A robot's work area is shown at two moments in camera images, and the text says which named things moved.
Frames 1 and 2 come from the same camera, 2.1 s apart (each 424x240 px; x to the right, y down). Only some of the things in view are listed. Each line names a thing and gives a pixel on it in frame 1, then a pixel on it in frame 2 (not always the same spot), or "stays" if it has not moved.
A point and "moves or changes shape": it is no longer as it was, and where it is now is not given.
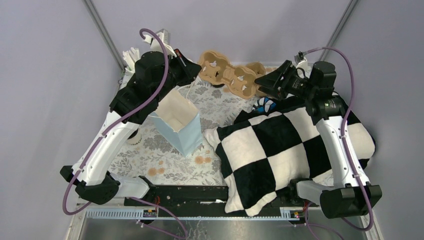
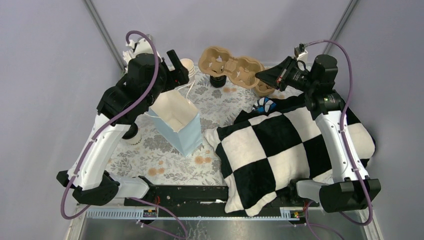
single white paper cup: [135, 137] stays
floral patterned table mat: [157, 160] stays
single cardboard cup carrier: [215, 68] moves or changes shape
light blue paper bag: [181, 120] stays
